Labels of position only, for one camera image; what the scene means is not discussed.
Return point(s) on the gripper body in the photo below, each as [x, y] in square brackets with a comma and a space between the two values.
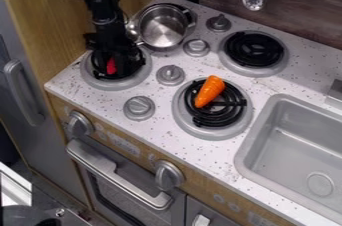
[126, 57]

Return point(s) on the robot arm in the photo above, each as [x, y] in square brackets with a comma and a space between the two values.
[103, 1]

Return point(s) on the silver pot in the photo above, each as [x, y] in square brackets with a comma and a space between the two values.
[163, 27]

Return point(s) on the toy stove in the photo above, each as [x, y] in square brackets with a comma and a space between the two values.
[170, 75]

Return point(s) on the orange toy carrot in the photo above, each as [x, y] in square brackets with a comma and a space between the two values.
[209, 90]

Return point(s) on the grey toy fridge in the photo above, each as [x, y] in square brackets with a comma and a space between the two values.
[24, 103]

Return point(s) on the toy sink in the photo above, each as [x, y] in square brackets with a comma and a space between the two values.
[297, 150]

